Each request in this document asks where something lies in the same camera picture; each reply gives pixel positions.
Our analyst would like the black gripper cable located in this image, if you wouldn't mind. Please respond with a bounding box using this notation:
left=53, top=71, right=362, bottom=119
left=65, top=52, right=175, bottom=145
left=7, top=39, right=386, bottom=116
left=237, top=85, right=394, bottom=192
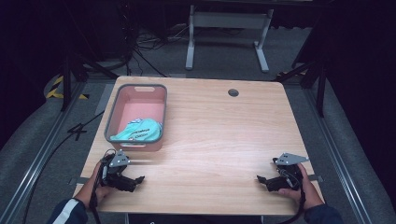
left=276, top=167, right=306, bottom=224
left=89, top=148, right=117, bottom=224

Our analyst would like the teal snack packet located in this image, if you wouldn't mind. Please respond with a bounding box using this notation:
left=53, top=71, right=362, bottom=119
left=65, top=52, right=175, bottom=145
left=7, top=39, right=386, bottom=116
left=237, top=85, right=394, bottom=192
left=109, top=117, right=164, bottom=143

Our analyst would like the aluminium floor rail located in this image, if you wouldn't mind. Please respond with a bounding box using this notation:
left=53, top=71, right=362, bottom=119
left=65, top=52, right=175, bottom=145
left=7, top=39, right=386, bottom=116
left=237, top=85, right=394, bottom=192
left=0, top=81, right=90, bottom=224
left=302, top=87, right=376, bottom=224

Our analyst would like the white metal table frame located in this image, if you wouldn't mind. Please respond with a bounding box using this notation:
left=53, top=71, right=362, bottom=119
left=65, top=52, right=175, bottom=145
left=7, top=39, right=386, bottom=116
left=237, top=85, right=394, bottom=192
left=185, top=4, right=276, bottom=75

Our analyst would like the black floor cable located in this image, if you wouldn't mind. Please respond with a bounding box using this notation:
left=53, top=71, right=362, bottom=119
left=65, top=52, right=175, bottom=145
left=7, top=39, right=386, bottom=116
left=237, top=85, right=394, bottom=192
left=21, top=109, right=106, bottom=218

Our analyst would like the black metal stand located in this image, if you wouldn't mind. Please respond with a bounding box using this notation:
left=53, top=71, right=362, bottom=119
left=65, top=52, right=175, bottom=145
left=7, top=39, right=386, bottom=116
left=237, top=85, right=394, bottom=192
left=59, top=50, right=120, bottom=113
left=273, top=57, right=329, bottom=119

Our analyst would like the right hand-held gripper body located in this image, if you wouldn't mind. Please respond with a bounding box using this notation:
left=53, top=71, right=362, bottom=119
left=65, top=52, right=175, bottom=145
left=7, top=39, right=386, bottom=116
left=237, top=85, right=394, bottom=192
left=272, top=151, right=310, bottom=190

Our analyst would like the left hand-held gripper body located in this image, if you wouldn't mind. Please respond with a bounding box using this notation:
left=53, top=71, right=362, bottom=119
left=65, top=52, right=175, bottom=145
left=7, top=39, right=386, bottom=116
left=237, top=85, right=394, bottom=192
left=100, top=148, right=132, bottom=189

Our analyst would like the pink basket with grey rim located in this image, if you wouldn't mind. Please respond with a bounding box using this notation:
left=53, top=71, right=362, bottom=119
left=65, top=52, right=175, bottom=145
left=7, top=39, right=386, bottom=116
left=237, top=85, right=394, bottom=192
left=104, top=83, right=168, bottom=153

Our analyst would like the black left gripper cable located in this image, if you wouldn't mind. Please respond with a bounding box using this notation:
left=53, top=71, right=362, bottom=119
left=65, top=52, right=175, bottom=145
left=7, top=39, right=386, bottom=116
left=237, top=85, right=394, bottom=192
left=89, top=148, right=117, bottom=224

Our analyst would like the person's left hand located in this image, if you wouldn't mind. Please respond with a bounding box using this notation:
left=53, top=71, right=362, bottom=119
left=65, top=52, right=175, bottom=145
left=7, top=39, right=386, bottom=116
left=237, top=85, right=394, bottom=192
left=74, top=161, right=115, bottom=209

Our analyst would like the person's right hand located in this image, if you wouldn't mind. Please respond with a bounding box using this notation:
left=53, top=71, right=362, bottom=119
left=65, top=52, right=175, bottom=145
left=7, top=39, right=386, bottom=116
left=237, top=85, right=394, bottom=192
left=277, top=163, right=325, bottom=211

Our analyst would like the black tape cross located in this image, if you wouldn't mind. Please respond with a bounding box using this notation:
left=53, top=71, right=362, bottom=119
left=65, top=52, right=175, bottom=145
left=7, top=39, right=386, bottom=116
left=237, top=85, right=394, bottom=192
left=67, top=122, right=89, bottom=142

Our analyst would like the tangle of black cables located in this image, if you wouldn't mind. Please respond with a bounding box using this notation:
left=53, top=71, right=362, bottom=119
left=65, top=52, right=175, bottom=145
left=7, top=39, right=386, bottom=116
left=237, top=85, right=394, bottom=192
left=122, top=3, right=191, bottom=78

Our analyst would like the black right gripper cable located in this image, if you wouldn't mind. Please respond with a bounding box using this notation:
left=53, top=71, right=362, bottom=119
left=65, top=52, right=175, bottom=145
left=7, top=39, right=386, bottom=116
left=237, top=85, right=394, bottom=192
left=276, top=167, right=306, bottom=224

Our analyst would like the yellow and black floor tape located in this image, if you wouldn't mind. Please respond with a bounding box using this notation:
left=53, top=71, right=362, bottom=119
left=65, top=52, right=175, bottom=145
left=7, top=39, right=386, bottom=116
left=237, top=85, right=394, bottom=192
left=45, top=75, right=91, bottom=101

